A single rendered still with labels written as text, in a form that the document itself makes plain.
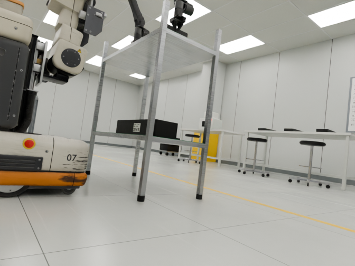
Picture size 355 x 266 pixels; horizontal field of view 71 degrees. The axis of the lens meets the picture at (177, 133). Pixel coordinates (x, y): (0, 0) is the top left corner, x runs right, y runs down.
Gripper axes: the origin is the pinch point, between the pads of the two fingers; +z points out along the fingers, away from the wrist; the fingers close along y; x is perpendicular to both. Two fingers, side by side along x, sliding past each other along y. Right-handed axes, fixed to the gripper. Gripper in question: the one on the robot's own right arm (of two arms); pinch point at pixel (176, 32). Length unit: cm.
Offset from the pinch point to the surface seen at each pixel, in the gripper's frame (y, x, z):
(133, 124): 30, 7, 60
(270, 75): 241, -468, -134
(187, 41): -15.7, 2.4, 11.2
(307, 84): 144, -468, -97
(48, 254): -61, 73, 103
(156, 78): -15.5, 20.5, 37.8
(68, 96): 939, -157, -83
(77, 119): 940, -203, 2
